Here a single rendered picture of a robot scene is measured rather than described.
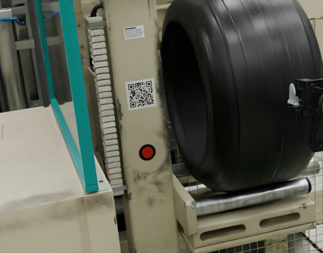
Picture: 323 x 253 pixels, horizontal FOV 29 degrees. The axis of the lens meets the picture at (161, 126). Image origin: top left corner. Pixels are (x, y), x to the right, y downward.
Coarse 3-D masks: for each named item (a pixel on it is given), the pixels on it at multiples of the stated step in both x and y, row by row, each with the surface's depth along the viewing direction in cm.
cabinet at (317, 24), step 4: (312, 20) 608; (316, 20) 611; (320, 20) 614; (312, 24) 609; (316, 24) 612; (320, 24) 616; (316, 28) 613; (320, 28) 617; (316, 32) 614; (320, 32) 618; (316, 36) 615; (320, 36) 619; (320, 40) 620; (320, 44) 621; (320, 48) 622; (320, 52) 624
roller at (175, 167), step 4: (172, 164) 194; (176, 164) 194; (180, 164) 194; (184, 164) 194; (172, 168) 193; (176, 168) 193; (180, 168) 193; (184, 168) 193; (176, 172) 193; (180, 172) 193; (184, 172) 193; (188, 172) 194; (176, 176) 193; (180, 176) 194; (184, 176) 195
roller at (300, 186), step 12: (300, 180) 174; (240, 192) 170; (252, 192) 170; (264, 192) 170; (276, 192) 171; (288, 192) 172; (300, 192) 173; (204, 204) 167; (216, 204) 167; (228, 204) 168; (240, 204) 169; (252, 204) 171
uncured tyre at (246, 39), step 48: (192, 0) 160; (240, 0) 156; (288, 0) 157; (192, 48) 198; (240, 48) 148; (288, 48) 150; (192, 96) 202; (240, 96) 147; (288, 96) 150; (192, 144) 196; (240, 144) 151; (288, 144) 155
